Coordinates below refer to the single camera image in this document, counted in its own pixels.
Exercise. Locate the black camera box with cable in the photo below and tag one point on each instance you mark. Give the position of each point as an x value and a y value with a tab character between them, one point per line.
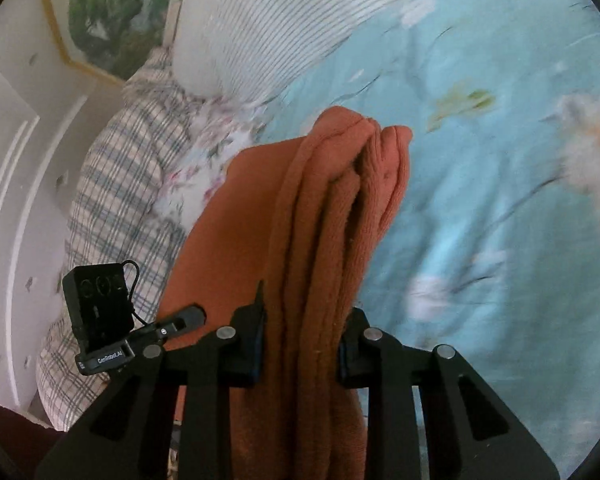
99	302

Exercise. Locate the framed landscape painting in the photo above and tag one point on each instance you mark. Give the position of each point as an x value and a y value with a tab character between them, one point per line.
110	39

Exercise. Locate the plaid checked blanket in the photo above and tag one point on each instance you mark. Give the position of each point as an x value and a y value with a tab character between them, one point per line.
111	217

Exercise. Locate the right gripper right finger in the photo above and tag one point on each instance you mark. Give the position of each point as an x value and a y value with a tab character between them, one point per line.
431	410

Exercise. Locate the rust orange knit sweater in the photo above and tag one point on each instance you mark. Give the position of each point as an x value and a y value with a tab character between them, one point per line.
296	222

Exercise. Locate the pink floral pillowcase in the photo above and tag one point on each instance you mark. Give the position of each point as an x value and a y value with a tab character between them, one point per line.
218	132

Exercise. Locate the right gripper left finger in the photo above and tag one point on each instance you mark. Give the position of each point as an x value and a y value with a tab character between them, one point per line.
127	432

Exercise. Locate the white striped pillow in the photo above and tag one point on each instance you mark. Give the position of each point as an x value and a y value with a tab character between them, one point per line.
248	51

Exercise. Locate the light blue floral duvet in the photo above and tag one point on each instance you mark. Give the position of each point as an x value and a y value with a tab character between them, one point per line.
496	247

